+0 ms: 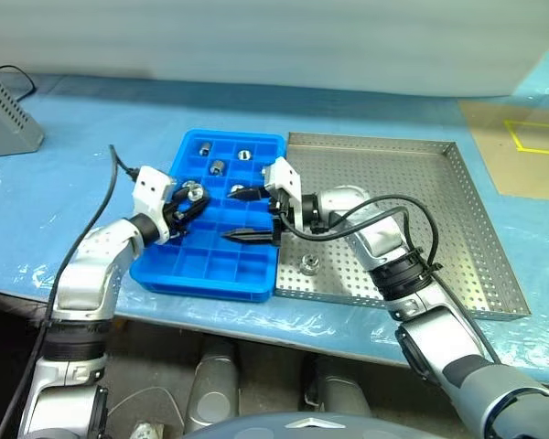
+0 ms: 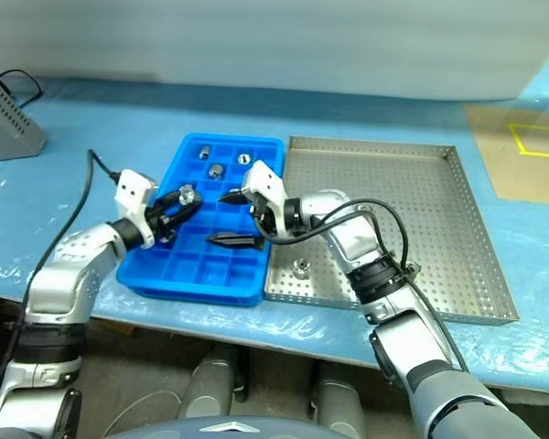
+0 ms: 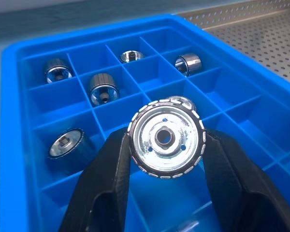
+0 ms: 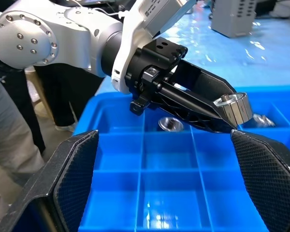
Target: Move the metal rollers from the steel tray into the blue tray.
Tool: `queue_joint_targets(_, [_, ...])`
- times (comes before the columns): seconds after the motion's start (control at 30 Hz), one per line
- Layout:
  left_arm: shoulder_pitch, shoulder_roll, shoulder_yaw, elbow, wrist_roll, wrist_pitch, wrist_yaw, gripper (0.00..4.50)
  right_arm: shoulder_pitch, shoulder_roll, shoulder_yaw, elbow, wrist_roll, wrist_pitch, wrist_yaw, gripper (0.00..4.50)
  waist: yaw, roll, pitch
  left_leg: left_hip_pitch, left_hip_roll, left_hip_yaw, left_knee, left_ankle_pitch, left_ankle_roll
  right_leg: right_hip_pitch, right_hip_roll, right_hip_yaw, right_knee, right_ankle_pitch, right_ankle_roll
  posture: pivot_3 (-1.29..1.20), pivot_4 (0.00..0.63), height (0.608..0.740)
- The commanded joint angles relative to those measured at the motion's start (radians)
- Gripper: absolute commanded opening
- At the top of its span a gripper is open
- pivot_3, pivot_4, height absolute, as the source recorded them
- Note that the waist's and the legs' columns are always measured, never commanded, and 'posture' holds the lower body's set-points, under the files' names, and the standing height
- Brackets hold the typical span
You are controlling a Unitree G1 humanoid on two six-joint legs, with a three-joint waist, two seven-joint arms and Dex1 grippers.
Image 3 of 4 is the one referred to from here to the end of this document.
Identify perforated steel tray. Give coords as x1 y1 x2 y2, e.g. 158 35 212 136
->
176 2 290 87

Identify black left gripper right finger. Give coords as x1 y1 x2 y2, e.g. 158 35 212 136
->
200 129 290 232

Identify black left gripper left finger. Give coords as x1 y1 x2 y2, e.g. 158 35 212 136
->
58 131 134 232

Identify metal roller with black rim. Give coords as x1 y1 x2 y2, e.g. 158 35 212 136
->
127 99 207 179

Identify blue compartment tray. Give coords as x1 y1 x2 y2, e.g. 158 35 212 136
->
0 14 290 232

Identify shiny metal roller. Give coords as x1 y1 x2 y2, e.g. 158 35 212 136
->
47 128 94 174
88 73 120 107
174 53 203 74
119 50 145 64
43 58 73 85
164 96 197 112

